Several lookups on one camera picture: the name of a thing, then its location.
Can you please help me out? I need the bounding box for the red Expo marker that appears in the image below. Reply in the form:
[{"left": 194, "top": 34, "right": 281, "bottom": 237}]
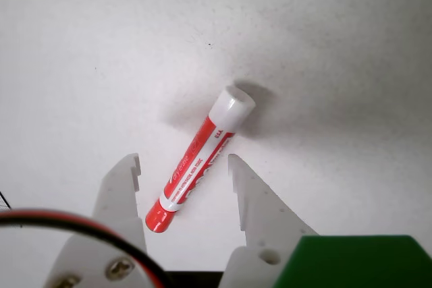
[{"left": 144, "top": 85, "right": 257, "bottom": 234}]

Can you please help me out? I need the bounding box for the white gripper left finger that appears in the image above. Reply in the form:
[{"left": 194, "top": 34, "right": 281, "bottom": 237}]
[{"left": 42, "top": 152, "right": 163, "bottom": 288}]

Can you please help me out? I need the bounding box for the red and black servo wire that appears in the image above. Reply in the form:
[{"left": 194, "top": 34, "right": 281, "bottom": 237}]
[{"left": 0, "top": 208, "right": 173, "bottom": 288}]

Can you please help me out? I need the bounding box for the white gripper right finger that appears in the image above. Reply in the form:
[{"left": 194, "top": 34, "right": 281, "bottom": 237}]
[{"left": 218, "top": 152, "right": 320, "bottom": 288}]

